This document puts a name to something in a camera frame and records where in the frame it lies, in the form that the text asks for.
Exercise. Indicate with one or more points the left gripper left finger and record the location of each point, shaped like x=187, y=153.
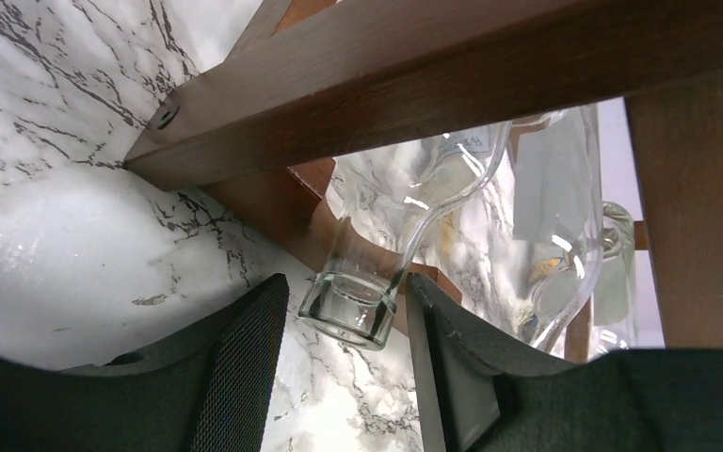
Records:
x=206, y=387

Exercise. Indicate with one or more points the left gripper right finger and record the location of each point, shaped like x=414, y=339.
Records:
x=479, y=389

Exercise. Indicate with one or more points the clear bottle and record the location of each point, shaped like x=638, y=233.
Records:
x=558, y=213
x=390, y=196
x=614, y=306

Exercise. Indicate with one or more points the wooden wine rack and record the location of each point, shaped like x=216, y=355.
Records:
x=363, y=74

